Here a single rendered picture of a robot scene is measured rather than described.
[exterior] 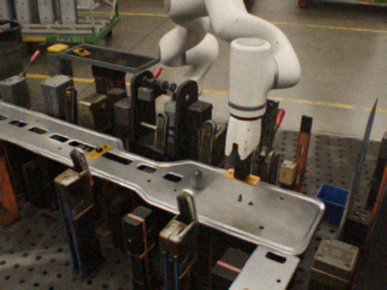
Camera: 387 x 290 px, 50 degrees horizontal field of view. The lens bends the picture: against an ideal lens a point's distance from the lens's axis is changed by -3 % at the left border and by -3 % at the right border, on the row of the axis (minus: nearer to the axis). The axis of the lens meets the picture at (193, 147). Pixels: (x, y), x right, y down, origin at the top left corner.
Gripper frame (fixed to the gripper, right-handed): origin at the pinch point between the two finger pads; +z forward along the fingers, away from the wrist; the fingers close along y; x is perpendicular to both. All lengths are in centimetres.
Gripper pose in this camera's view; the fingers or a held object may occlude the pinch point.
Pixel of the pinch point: (242, 168)
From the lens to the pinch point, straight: 105.1
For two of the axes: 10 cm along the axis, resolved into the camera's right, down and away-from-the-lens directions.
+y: -5.0, 4.5, -7.4
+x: 8.6, 2.6, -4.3
